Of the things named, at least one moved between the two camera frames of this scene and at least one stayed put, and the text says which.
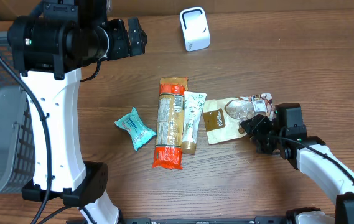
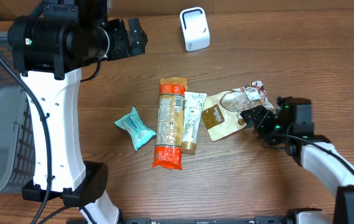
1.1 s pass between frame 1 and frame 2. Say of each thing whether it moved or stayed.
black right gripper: moved
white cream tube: stayed
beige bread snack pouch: moved
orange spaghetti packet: stayed
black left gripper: stayed
